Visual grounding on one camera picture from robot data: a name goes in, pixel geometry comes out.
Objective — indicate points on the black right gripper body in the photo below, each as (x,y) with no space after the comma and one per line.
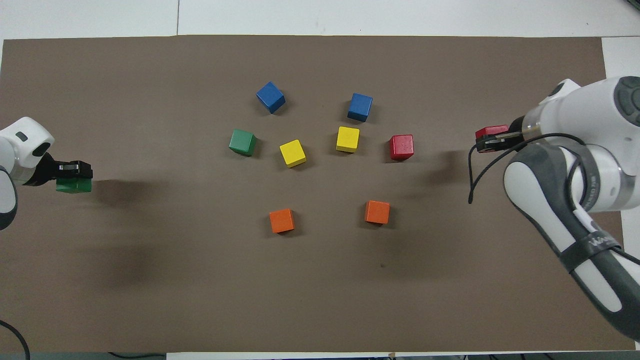
(516,129)

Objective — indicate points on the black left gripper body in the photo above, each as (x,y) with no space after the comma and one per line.
(42,169)

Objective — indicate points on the green wooden block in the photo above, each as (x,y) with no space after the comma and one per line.
(73,187)
(243,142)

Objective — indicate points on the red wooden block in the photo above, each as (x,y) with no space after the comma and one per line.
(401,147)
(492,130)

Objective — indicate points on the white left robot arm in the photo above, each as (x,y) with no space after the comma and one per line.
(15,145)

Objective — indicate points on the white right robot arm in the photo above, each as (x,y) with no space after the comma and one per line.
(590,125)

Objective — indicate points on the orange wooden block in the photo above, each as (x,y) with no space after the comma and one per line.
(282,220)
(377,212)

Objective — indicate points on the blue wooden block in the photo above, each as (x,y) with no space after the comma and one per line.
(360,107)
(270,97)

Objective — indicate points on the yellow wooden block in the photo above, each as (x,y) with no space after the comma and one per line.
(348,139)
(292,153)

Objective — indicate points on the brown table mat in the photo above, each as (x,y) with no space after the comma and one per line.
(200,290)

